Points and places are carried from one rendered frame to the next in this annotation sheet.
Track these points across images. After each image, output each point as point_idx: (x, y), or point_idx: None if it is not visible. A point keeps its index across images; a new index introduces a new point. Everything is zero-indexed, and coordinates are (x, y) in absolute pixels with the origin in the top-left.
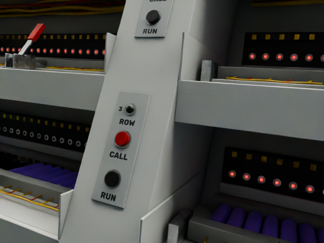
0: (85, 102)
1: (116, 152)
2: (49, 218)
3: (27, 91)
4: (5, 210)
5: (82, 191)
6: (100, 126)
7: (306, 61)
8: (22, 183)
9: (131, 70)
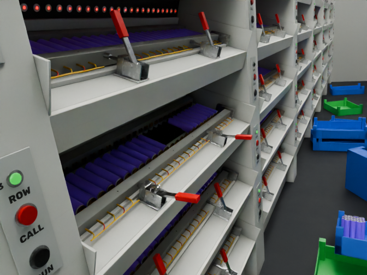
0: (240, 66)
1: (254, 83)
2: (234, 124)
3: (226, 70)
4: (232, 133)
5: (250, 102)
6: (249, 75)
7: None
8: (216, 123)
9: (250, 47)
